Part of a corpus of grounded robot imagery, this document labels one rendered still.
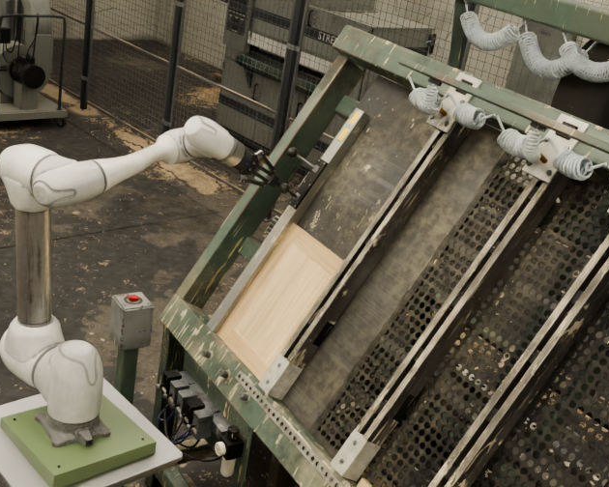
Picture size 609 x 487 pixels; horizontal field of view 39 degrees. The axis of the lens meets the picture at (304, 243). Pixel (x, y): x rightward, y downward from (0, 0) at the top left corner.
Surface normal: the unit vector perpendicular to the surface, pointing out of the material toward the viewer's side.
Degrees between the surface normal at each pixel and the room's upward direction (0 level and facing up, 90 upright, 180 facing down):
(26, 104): 90
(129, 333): 90
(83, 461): 4
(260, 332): 59
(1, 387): 0
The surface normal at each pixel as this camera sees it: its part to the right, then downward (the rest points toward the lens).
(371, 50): -0.63, -0.39
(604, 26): -0.83, 0.08
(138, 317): 0.53, 0.42
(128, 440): 0.15, -0.93
